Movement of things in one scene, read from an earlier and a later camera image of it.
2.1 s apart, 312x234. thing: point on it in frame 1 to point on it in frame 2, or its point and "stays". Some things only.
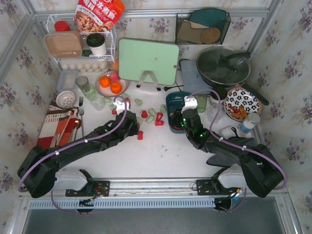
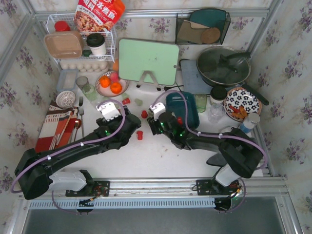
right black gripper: (178, 121) to (154, 125)
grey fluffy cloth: (224, 159) stays
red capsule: (144, 114) stays
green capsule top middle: (139, 102) stays
